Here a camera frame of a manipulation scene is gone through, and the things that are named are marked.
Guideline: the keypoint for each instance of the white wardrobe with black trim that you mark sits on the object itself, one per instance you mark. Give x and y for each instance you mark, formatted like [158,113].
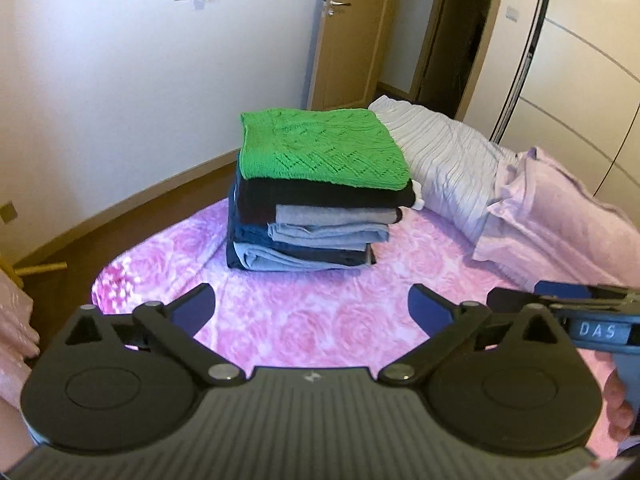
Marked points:
[575,85]

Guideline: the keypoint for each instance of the pink curtain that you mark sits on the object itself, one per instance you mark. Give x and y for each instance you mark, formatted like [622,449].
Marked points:
[15,330]

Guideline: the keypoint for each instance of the person's right hand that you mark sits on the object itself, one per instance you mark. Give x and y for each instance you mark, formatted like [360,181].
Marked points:
[617,415]

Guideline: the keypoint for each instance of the green knitted vest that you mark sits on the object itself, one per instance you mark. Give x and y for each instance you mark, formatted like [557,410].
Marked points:
[320,150]

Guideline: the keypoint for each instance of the stack of folded clothes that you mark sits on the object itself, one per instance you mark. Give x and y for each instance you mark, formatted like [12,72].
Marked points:
[310,235]

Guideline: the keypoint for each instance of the white wall switch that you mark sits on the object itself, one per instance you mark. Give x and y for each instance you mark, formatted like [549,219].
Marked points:
[511,13]

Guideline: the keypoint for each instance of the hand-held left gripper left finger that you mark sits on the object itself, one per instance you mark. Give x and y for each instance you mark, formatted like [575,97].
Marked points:
[192,306]

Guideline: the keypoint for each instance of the wooden door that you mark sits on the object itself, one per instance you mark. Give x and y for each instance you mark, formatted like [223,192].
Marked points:
[350,50]

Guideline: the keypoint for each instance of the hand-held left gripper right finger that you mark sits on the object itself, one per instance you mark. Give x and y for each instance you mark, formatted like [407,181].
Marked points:
[430,306]

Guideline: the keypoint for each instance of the pink floral blanket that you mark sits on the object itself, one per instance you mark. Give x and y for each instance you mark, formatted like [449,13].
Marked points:
[300,310]

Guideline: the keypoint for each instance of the white ribbed quilt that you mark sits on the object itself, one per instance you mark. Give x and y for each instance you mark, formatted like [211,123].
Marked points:
[440,170]

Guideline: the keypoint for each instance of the gold wall socket plate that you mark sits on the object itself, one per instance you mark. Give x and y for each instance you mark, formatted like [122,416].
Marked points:
[8,213]

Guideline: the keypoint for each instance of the yellow wooden frame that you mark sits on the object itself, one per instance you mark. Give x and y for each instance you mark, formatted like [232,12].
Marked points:
[42,268]

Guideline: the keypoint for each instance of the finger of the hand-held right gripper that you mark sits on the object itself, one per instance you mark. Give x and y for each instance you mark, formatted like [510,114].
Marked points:
[562,290]
[510,299]

